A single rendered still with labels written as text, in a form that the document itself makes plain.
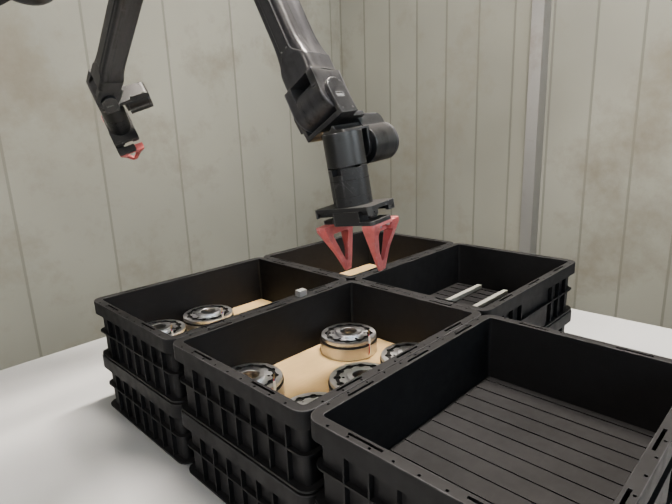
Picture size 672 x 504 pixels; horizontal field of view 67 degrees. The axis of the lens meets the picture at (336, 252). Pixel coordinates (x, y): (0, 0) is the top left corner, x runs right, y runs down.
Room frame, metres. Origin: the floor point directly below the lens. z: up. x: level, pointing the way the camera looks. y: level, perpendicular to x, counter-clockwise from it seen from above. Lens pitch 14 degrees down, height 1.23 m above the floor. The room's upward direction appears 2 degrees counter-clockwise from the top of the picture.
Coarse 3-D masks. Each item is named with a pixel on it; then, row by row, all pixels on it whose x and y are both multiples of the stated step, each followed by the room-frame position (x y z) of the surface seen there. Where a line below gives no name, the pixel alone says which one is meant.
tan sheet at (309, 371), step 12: (312, 348) 0.88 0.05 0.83; (384, 348) 0.87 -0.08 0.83; (288, 360) 0.83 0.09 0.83; (300, 360) 0.83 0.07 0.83; (312, 360) 0.83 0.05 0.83; (324, 360) 0.83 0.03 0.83; (336, 360) 0.83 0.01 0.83; (360, 360) 0.82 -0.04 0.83; (372, 360) 0.82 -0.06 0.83; (288, 372) 0.79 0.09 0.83; (300, 372) 0.79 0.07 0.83; (312, 372) 0.78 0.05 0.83; (324, 372) 0.78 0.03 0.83; (288, 384) 0.75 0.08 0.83; (300, 384) 0.75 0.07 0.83; (312, 384) 0.74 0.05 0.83; (324, 384) 0.74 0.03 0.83; (288, 396) 0.71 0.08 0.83
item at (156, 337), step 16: (208, 272) 1.08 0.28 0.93; (304, 272) 1.06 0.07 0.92; (320, 272) 1.04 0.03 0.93; (144, 288) 0.98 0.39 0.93; (320, 288) 0.93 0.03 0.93; (96, 304) 0.90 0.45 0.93; (272, 304) 0.85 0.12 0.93; (112, 320) 0.85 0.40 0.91; (128, 320) 0.80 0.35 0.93; (224, 320) 0.78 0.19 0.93; (144, 336) 0.76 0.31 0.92; (160, 336) 0.73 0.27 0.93; (176, 336) 0.72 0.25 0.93
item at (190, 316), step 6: (204, 306) 1.04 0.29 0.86; (210, 306) 1.05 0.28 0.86; (216, 306) 1.05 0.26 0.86; (222, 306) 1.04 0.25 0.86; (228, 306) 1.04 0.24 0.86; (186, 312) 1.01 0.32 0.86; (192, 312) 1.01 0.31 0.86; (228, 312) 1.00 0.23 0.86; (186, 318) 0.98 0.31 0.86; (192, 318) 0.98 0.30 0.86; (198, 318) 0.97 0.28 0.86; (204, 318) 0.97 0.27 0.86; (210, 318) 0.97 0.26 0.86; (216, 318) 0.97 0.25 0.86
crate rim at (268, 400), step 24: (336, 288) 0.94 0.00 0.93; (384, 288) 0.92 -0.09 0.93; (264, 312) 0.81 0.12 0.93; (192, 336) 0.72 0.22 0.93; (432, 336) 0.69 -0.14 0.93; (192, 360) 0.66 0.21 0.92; (216, 360) 0.64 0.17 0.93; (240, 384) 0.57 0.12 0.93; (264, 408) 0.54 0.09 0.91; (288, 408) 0.51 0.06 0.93; (312, 408) 0.51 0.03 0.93
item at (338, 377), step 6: (342, 366) 0.74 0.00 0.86; (348, 366) 0.74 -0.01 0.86; (354, 366) 0.74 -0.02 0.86; (360, 366) 0.74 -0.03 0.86; (366, 366) 0.74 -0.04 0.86; (372, 366) 0.74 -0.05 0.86; (336, 372) 0.72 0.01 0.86; (342, 372) 0.73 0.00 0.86; (330, 378) 0.70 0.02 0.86; (336, 378) 0.71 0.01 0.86; (342, 378) 0.70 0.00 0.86; (330, 384) 0.69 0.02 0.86; (336, 384) 0.68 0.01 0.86
